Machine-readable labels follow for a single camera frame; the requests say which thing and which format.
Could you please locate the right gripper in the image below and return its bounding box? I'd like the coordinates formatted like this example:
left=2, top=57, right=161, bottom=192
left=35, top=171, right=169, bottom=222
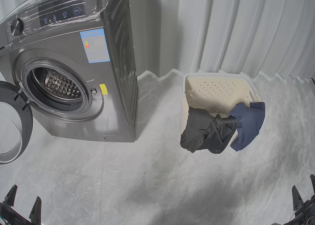
left=292, top=174, right=315, bottom=225

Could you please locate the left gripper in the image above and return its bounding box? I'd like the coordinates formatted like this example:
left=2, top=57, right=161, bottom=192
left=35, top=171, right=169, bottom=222
left=0, top=184, right=42, bottom=225

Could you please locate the washing machine door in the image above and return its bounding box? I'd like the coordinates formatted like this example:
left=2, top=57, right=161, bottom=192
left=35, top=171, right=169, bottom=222
left=0, top=81, right=34, bottom=165

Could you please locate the cream laundry basket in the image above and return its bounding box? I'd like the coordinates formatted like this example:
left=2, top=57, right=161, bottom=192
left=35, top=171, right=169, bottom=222
left=182, top=72, right=262, bottom=149

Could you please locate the grey washing machine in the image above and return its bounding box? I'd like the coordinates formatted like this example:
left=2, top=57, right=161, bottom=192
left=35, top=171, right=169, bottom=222
left=0, top=0, right=139, bottom=143

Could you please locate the dark blue garment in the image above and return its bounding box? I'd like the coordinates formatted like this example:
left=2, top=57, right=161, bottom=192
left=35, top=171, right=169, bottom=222
left=229, top=102, right=266, bottom=152

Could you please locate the black garment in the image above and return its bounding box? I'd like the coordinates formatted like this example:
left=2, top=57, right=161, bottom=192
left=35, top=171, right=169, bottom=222
left=180, top=106, right=239, bottom=154

